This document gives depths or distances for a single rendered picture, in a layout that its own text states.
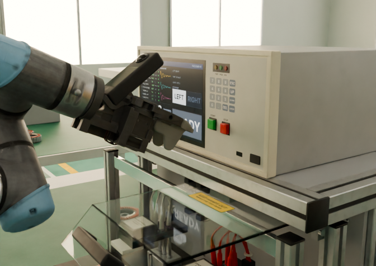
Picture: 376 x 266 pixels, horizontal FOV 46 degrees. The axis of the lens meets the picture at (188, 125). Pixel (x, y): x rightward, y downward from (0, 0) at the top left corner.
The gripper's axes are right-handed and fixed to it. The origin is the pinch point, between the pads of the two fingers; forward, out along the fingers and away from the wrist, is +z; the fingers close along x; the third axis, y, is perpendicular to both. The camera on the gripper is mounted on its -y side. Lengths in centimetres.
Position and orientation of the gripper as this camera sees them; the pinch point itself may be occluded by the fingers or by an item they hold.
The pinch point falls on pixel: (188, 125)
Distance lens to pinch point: 78.5
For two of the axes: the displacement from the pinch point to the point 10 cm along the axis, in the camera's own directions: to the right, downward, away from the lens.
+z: 7.5, 3.1, 5.9
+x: 5.7, 1.6, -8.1
